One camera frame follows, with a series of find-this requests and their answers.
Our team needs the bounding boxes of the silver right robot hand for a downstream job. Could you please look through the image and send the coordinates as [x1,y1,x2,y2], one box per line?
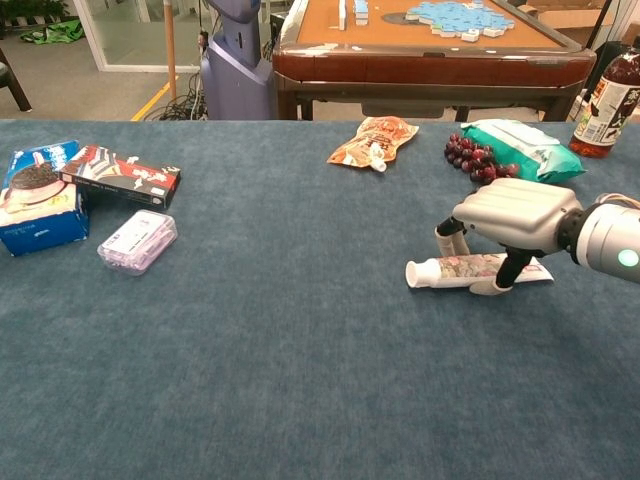
[433,178,585,297]

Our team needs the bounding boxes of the white floral tube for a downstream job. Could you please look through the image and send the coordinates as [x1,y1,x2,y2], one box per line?
[404,252,555,291]

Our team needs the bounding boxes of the purple robot base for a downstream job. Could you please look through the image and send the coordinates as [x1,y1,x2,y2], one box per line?
[200,0,275,121]

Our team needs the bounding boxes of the green wet wipes pack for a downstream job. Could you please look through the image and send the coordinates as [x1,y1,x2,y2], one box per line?
[460,118,587,184]

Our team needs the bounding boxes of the purple grape bunch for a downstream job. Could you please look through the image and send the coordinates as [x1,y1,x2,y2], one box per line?
[443,132,522,184]

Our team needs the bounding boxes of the brown tea bottle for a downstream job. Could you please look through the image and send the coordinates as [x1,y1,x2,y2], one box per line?
[568,47,640,159]

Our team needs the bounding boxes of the orange spout pouch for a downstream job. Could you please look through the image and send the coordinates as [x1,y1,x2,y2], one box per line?
[326,115,420,173]

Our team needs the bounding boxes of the brown mahjong table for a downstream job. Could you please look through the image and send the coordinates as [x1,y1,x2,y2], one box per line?
[272,0,598,122]

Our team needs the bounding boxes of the black tripod leg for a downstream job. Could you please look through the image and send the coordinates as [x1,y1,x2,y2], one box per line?
[585,0,614,50]

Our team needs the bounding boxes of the blue mahjong tile pile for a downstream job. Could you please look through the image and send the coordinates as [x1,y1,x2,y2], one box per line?
[404,0,516,43]

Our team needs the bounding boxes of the blue felt tablecloth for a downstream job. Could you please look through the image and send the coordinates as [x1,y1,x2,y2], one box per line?
[0,118,640,480]

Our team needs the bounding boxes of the clear plastic pink-item box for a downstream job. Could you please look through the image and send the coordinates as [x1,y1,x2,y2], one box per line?
[96,209,179,277]

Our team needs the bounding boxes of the wooden pole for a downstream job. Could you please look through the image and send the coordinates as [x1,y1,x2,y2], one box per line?
[163,0,179,103]

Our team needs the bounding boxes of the black red snack box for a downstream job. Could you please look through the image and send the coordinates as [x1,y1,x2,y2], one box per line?
[58,144,182,211]

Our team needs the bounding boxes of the white framed glass partition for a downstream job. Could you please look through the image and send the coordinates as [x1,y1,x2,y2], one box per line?
[73,0,211,74]

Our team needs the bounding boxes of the blue sandwich cookie box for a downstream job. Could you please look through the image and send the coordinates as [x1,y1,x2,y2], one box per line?
[0,139,91,257]

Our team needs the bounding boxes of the green bag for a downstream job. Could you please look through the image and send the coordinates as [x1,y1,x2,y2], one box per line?
[19,18,85,46]

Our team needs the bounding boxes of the green potted plants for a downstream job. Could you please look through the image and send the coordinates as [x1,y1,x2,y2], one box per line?
[0,0,71,26]

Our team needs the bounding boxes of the black floor cables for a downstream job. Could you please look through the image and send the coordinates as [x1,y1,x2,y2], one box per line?
[149,69,209,122]

